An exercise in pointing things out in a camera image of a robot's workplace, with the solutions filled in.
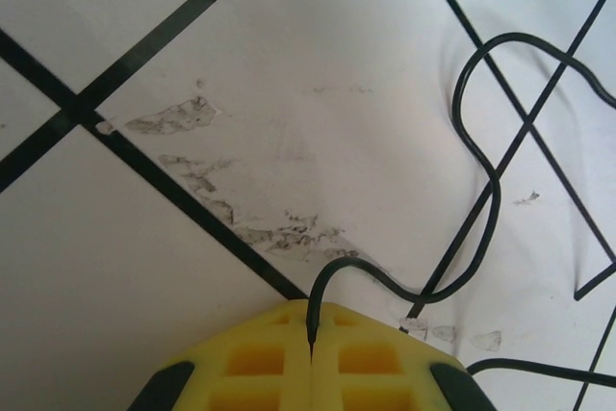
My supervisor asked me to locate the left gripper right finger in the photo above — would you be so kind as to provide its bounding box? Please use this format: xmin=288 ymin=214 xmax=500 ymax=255
xmin=310 ymin=302 xmax=498 ymax=411

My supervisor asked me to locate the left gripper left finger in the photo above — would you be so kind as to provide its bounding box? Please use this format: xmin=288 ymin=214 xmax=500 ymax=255
xmin=132 ymin=298 xmax=313 ymax=411

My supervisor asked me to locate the black cable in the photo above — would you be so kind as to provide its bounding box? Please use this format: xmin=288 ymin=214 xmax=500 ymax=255
xmin=304 ymin=31 xmax=616 ymax=350
xmin=464 ymin=357 xmax=616 ymax=384

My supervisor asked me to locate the thin black wire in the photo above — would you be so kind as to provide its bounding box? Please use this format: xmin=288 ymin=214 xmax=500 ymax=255
xmin=413 ymin=0 xmax=616 ymax=264
xmin=406 ymin=0 xmax=616 ymax=333

